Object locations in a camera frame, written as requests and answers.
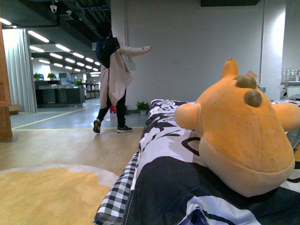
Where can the orange plush dinosaur toy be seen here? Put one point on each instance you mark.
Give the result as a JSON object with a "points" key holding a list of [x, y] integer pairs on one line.
{"points": [[242, 134]]}

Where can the small potted green plant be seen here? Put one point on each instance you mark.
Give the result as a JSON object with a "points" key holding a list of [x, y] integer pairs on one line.
{"points": [[143, 107]]}

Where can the walking person in beige coat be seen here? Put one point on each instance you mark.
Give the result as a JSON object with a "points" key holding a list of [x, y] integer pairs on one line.
{"points": [[115, 75]]}

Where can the black white patterned bedsheet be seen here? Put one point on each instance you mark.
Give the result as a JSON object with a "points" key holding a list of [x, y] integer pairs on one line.
{"points": [[165, 183]]}

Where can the black office counter desk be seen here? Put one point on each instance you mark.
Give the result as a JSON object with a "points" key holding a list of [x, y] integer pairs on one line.
{"points": [[50, 94]]}

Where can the yellow round rug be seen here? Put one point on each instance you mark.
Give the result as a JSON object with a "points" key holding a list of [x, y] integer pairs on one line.
{"points": [[53, 194]]}

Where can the white folding curtain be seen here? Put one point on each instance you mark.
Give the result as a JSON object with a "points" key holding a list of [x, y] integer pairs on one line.
{"points": [[19, 69]]}

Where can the wooden cabinet at left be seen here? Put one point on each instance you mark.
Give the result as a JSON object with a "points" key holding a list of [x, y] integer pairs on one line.
{"points": [[5, 98]]}

